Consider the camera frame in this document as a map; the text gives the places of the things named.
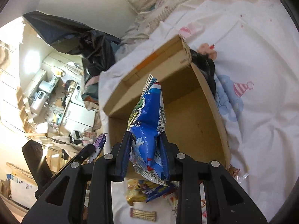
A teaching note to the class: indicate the black plastic bag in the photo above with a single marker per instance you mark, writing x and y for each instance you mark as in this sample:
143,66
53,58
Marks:
73,38

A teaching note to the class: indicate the white printed bed sheet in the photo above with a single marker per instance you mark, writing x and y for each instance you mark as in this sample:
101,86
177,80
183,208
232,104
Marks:
256,85

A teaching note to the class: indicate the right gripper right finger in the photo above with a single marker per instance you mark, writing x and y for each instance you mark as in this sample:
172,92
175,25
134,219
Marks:
226,201

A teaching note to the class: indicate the beige wafer bar packet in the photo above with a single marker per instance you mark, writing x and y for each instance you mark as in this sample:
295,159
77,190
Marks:
143,215

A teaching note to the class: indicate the yellow blue snack bag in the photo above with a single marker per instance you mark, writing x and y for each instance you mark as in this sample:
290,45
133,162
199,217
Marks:
145,191

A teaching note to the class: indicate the floral quilt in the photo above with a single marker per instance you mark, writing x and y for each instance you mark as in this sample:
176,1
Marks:
149,14

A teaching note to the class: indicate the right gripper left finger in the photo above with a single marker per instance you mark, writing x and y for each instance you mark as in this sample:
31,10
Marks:
81,193

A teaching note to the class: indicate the dark grey cloth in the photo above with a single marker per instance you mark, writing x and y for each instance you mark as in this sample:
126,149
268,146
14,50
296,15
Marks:
207,67

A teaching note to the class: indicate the cardboard box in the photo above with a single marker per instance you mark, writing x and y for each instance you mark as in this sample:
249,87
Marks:
193,121

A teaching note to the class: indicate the small brown candy wrapper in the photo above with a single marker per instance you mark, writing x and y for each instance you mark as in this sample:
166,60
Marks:
233,171

